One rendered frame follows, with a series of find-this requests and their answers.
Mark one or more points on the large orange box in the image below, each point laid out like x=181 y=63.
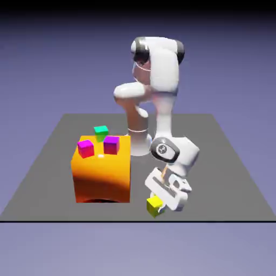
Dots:
x=103 y=172

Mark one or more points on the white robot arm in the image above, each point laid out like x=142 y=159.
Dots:
x=164 y=71

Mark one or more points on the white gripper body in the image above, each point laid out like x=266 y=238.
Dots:
x=160 y=189

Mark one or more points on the small magenta cube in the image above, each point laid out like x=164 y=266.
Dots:
x=85 y=148

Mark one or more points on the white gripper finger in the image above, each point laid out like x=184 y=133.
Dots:
x=161 y=208
x=152 y=194

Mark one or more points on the small green cube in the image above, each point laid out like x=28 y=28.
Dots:
x=101 y=131

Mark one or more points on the small yellow cube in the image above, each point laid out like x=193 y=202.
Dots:
x=153 y=206

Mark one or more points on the small purple cube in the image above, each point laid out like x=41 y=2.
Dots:
x=111 y=145

